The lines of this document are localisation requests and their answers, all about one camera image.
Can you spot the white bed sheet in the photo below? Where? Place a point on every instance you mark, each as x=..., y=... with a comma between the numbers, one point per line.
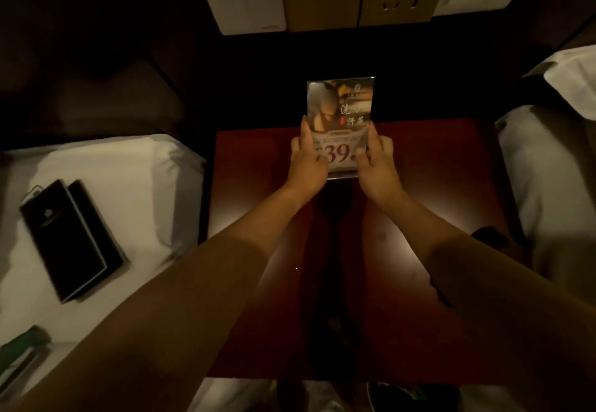
x=549, y=183
x=149, y=183

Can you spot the person's left thumb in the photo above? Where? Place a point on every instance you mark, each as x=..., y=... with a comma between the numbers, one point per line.
x=320, y=159

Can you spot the person's right forearm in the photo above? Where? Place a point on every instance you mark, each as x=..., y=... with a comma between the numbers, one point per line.
x=489, y=295

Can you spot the person's left forearm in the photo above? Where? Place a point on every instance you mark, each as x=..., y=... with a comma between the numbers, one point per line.
x=186, y=295

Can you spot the clear acrylic printed sign card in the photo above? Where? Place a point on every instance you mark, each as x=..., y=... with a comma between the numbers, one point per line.
x=342, y=109

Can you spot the person's left middle finger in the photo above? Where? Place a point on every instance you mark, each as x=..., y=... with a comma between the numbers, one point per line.
x=294, y=145

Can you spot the reddish brown wooden nightstand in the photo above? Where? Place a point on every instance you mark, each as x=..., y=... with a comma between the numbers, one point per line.
x=260, y=165

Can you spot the white pillow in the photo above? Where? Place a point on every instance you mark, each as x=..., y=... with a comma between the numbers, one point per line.
x=575, y=79

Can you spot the person's right hand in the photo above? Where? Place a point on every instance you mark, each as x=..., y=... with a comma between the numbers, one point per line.
x=378, y=174

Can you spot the person's left hand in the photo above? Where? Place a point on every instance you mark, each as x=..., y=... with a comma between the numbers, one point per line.
x=305, y=172

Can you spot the small black object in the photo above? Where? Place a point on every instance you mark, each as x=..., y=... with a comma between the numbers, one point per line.
x=490, y=237

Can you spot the black leather folder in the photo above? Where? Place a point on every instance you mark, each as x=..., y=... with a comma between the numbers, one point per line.
x=70, y=239

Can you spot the person's right middle finger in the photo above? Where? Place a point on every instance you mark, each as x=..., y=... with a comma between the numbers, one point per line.
x=387, y=145

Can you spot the dark brown padded headboard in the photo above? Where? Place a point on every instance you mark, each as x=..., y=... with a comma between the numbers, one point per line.
x=93, y=100

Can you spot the green and white packet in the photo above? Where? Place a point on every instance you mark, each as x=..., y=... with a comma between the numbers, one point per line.
x=21, y=353

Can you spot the person's right thumb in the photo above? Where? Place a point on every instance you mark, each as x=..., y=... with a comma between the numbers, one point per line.
x=362, y=159

